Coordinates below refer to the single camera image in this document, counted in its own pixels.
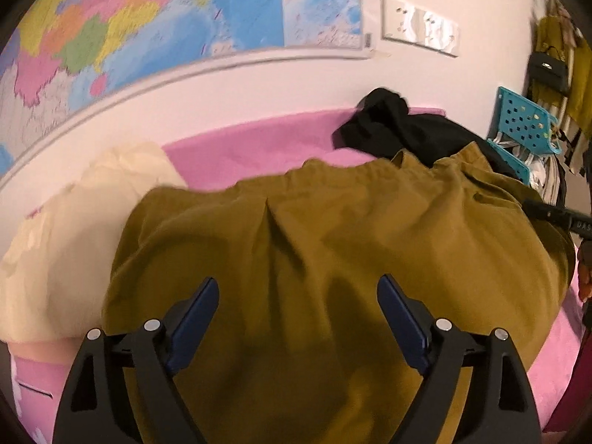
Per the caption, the teal perforated plastic basket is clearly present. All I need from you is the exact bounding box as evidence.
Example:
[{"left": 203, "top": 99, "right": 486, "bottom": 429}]
[{"left": 492, "top": 86, "right": 562, "bottom": 157}]

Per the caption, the pink bed sheet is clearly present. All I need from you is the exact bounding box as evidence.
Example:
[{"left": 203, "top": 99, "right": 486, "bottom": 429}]
[{"left": 8, "top": 106, "right": 586, "bottom": 444}]

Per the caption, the colourful wall map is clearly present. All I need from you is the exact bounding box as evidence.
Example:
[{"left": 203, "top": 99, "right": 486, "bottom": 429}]
[{"left": 1, "top": 0, "right": 372, "bottom": 171}]

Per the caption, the black garment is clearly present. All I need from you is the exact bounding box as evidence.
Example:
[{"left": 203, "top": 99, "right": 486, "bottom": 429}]
[{"left": 332, "top": 87, "right": 518, "bottom": 178}]

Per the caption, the mustard olive button shirt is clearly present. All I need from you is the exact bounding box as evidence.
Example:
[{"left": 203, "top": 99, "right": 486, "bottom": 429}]
[{"left": 102, "top": 144, "right": 576, "bottom": 443}]

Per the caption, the cream beige garment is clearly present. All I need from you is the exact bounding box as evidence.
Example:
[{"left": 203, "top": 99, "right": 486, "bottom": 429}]
[{"left": 1, "top": 142, "right": 186, "bottom": 343}]

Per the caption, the person's right hand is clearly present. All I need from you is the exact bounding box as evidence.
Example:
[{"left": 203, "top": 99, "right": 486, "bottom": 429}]
[{"left": 577, "top": 240, "right": 592, "bottom": 303}]

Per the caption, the white wall socket panel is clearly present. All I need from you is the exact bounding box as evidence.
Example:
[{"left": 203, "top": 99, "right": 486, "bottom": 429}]
[{"left": 380, "top": 0, "right": 461, "bottom": 57}]

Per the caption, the lower teal plastic basket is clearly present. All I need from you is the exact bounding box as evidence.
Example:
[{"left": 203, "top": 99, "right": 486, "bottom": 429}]
[{"left": 487, "top": 139, "right": 531, "bottom": 185}]

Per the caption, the hanging clothes rack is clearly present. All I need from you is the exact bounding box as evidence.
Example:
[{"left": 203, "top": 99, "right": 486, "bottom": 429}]
[{"left": 527, "top": 0, "right": 591, "bottom": 205}]

